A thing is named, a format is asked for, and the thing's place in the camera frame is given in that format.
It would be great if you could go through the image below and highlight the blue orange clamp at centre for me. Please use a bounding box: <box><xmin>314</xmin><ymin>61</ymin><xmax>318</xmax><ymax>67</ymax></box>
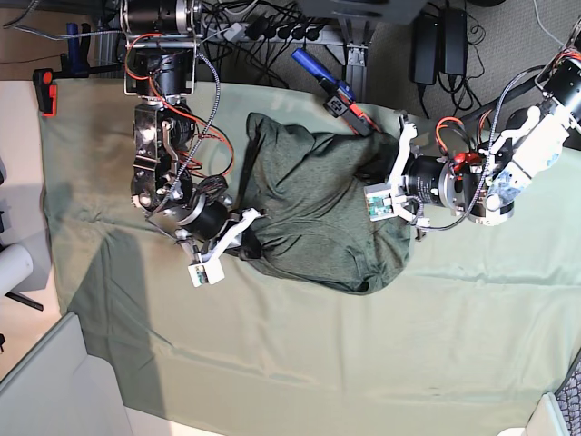
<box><xmin>291</xmin><ymin>48</ymin><xmax>379</xmax><ymax>137</ymax></box>

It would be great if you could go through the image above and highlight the aluminium frame post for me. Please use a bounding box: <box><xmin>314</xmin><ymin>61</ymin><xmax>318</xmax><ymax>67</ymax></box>
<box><xmin>339</xmin><ymin>18</ymin><xmax>376</xmax><ymax>103</ymax></box>

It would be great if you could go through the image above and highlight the white cylinder on stand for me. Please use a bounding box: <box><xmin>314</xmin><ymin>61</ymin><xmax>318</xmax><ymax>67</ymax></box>
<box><xmin>0</xmin><ymin>244</ymin><xmax>34</xmax><ymax>296</ymax></box>

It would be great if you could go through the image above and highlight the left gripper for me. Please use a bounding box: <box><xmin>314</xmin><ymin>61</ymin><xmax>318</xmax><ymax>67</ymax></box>
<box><xmin>358</xmin><ymin>146</ymin><xmax>485</xmax><ymax>216</ymax></box>

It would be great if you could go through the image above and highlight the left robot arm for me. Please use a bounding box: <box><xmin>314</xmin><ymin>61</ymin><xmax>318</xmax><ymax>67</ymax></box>
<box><xmin>364</xmin><ymin>25</ymin><xmax>580</xmax><ymax>232</ymax></box>

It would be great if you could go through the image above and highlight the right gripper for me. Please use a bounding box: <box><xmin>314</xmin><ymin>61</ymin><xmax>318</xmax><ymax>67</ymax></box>
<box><xmin>174</xmin><ymin>194</ymin><xmax>262</xmax><ymax>262</ymax></box>

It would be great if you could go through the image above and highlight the green T-shirt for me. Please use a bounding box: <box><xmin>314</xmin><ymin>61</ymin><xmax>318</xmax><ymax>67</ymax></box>
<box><xmin>239</xmin><ymin>113</ymin><xmax>410</xmax><ymax>295</ymax></box>

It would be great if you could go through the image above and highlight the black power adapter brick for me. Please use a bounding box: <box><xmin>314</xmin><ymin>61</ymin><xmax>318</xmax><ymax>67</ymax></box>
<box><xmin>409</xmin><ymin>13</ymin><xmax>439</xmax><ymax>85</ymax></box>

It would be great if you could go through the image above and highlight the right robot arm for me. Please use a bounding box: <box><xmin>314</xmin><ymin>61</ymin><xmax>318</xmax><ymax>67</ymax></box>
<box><xmin>120</xmin><ymin>1</ymin><xmax>261</xmax><ymax>262</ymax></box>

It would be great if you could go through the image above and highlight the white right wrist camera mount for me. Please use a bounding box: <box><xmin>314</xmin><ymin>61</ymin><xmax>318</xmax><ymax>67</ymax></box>
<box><xmin>176</xmin><ymin>208</ymin><xmax>263</xmax><ymax>287</ymax></box>

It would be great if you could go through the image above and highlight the light green table cloth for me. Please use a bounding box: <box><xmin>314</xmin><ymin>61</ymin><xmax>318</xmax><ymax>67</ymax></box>
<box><xmin>40</xmin><ymin>79</ymin><xmax>580</xmax><ymax>435</ymax></box>

